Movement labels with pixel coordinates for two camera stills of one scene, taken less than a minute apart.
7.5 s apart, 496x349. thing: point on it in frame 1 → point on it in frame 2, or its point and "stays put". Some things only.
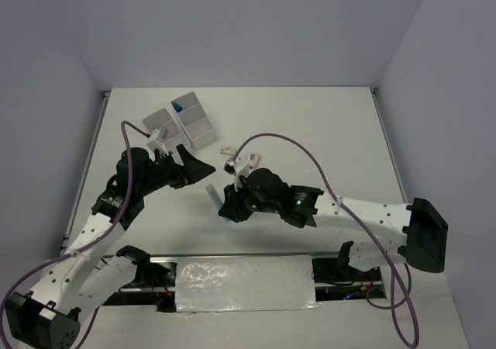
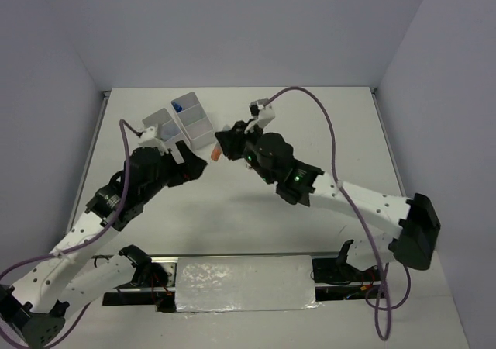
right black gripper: x=232 y=197 → x=230 y=141
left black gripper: x=193 y=171 stays put
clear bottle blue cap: x=177 y=106 stays put
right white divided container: x=194 y=122 stays put
